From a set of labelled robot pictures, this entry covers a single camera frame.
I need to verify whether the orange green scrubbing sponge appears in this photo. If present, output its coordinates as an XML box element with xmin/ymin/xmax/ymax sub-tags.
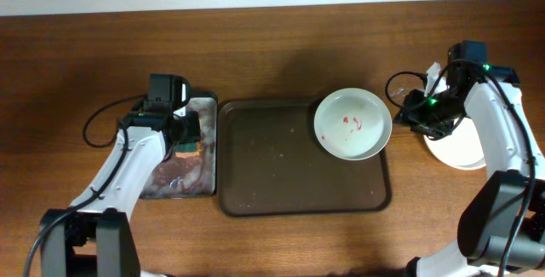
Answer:
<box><xmin>175</xmin><ymin>142</ymin><xmax>199</xmax><ymax>157</ymax></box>

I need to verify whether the white plate with red stains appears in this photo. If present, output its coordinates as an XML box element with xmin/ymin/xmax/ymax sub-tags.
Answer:
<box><xmin>423</xmin><ymin>118</ymin><xmax>486</xmax><ymax>170</ymax></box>

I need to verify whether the white plate with red smears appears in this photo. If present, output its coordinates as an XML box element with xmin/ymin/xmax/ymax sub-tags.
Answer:
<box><xmin>313</xmin><ymin>88</ymin><xmax>393</xmax><ymax>161</ymax></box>

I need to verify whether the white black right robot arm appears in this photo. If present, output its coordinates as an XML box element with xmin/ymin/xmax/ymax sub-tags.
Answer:
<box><xmin>393</xmin><ymin>40</ymin><xmax>544</xmax><ymax>276</ymax></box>

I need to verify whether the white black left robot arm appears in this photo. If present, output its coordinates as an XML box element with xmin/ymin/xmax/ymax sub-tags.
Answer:
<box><xmin>28</xmin><ymin>112</ymin><xmax>200</xmax><ymax>277</ymax></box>

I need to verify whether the black soapy water tray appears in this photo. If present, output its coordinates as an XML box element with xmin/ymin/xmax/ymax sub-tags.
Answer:
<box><xmin>141</xmin><ymin>92</ymin><xmax>218</xmax><ymax>199</ymax></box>

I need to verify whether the brown plastic serving tray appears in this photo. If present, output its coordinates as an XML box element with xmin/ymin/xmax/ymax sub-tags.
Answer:
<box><xmin>216</xmin><ymin>99</ymin><xmax>393</xmax><ymax>217</ymax></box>

